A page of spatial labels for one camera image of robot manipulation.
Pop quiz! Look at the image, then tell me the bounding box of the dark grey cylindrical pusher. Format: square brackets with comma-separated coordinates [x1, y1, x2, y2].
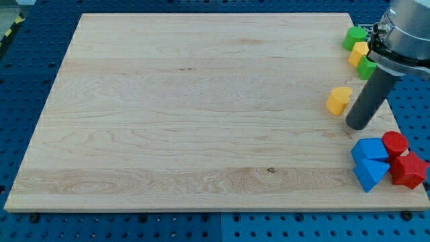
[345, 67, 401, 130]

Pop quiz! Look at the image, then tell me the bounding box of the light wooden board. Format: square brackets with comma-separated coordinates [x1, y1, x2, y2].
[5, 13, 429, 213]

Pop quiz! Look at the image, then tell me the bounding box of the yellow heart block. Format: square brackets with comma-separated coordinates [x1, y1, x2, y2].
[326, 87, 353, 116]

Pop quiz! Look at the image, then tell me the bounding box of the blue cube block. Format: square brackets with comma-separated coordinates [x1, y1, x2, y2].
[351, 138, 388, 165]

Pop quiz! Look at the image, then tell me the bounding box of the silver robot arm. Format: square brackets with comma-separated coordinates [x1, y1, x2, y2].
[345, 0, 429, 130]

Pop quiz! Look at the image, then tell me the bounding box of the yellow hexagon block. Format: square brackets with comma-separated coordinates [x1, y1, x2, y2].
[348, 42, 369, 67]

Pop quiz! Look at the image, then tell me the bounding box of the red star block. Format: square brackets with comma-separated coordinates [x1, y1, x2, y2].
[390, 151, 429, 190]

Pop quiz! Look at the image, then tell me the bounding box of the green cylinder block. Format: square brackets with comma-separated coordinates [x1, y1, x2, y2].
[343, 26, 368, 51]

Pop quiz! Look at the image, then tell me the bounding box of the blue triangle block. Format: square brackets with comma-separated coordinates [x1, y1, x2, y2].
[353, 159, 390, 192]

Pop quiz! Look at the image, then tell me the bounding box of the red cylinder block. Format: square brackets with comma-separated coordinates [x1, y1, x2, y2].
[382, 130, 409, 163]

